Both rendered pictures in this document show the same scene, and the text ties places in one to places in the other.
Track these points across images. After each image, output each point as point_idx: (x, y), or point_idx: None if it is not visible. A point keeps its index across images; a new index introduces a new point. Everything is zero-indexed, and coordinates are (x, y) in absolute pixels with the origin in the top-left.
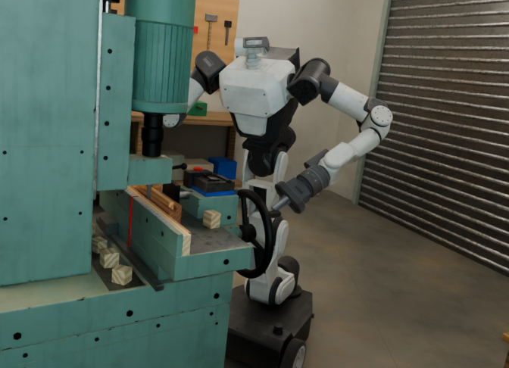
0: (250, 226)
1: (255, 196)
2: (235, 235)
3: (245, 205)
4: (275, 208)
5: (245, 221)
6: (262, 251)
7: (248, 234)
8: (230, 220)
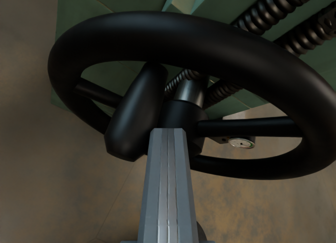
0: (183, 123)
1: (269, 41)
2: (161, 11)
3: (260, 121)
4: (155, 132)
5: (206, 122)
6: (88, 80)
7: (165, 109)
8: None
